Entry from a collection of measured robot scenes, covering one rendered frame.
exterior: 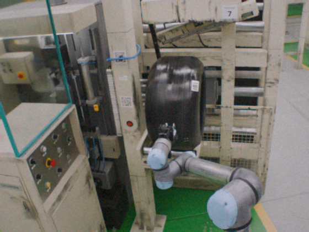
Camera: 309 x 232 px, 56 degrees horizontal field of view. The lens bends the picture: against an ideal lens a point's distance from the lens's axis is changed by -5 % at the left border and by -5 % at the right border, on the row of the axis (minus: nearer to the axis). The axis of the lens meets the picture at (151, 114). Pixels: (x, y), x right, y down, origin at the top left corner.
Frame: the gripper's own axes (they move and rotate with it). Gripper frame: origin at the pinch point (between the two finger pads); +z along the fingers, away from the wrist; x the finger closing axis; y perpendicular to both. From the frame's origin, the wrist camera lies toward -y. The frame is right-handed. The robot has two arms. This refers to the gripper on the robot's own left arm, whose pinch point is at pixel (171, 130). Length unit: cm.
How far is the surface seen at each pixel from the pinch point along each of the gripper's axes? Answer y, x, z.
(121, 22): 53, 30, 22
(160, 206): -114, 28, 73
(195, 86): 18.7, -10.5, 16.1
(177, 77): 23.1, -0.4, 18.1
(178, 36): 39, 6, 64
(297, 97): -85, -129, 307
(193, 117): 3.2, -9.9, 10.5
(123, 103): 2.7, 35.7, 28.2
